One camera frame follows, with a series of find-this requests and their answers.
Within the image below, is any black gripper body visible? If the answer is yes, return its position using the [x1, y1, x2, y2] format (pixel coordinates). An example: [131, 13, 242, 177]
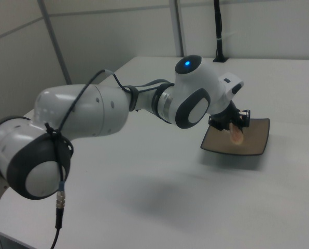
[210, 101, 242, 130]

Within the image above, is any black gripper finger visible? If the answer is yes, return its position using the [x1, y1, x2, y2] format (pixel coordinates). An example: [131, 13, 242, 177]
[237, 109, 251, 128]
[208, 116, 230, 132]

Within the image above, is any sugared orange bread roll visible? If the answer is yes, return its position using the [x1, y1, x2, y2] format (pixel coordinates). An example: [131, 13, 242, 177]
[228, 122, 245, 145]

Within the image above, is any square brown ceramic plate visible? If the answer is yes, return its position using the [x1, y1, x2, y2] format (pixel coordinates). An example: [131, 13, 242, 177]
[200, 118, 271, 157]

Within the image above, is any black pole with base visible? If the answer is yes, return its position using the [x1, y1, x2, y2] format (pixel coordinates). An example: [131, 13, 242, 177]
[213, 0, 229, 63]

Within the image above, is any grey metal partition post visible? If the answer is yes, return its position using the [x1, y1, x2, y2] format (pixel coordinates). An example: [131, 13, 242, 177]
[169, 0, 185, 58]
[38, 0, 73, 86]

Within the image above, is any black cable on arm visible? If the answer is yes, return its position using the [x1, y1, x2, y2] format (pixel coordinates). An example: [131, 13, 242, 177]
[45, 68, 175, 249]

